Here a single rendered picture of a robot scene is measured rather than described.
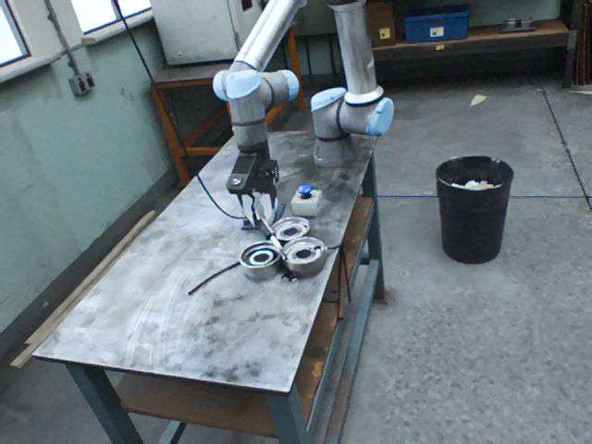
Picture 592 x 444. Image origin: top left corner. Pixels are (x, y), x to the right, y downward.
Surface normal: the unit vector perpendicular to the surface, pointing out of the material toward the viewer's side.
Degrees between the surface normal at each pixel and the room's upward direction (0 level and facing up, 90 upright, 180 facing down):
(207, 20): 92
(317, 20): 90
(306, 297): 0
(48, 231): 90
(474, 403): 0
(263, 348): 0
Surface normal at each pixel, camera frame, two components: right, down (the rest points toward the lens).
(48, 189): 0.95, 0.02
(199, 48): -0.28, 0.55
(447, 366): -0.16, -0.84
